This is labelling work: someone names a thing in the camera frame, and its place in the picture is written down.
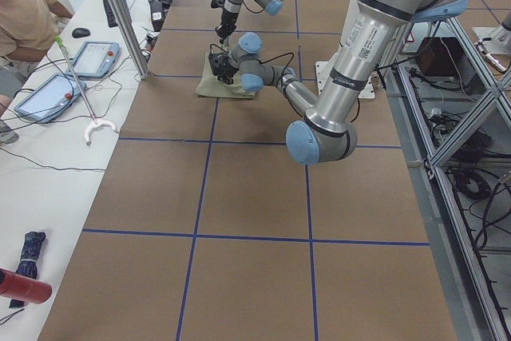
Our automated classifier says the upper blue teach pendant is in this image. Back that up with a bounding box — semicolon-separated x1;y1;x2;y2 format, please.
71;41;121;79

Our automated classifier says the person in beige shirt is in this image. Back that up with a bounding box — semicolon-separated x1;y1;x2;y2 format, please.
0;0;75;117

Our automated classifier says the black computer mouse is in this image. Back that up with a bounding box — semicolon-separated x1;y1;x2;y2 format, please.
72;27;91;38

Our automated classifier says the red water bottle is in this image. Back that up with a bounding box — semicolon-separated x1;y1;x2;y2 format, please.
1;269;53;304

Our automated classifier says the aluminium frame post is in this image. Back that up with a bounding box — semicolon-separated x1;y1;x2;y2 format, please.
108;0;149;80

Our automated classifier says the white reacher grabber stick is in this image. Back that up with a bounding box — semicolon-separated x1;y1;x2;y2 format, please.
54;36;118;147

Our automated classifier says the folded dark blue umbrella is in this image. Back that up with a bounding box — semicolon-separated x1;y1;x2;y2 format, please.
9;231;46;309

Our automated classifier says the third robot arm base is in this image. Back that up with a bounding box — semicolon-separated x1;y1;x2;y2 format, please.
473;14;510;55

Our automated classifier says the blue teach pendant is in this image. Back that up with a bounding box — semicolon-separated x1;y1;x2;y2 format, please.
14;73;87;123
71;41;121;79

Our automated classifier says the green long-sleeve shirt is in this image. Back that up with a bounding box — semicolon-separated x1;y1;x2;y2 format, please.
196;47;256;99

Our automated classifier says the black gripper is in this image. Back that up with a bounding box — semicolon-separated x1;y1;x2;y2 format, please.
208;51;236;85
211;0;239;47

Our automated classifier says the black keyboard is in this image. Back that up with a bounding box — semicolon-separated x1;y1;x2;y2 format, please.
102;0;117;28

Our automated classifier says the white central robot pedestal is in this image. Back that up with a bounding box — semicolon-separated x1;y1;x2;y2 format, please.
315;61;375;99

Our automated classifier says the lower blue teach pendant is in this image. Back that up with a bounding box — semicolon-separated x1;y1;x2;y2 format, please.
14;73;87;123

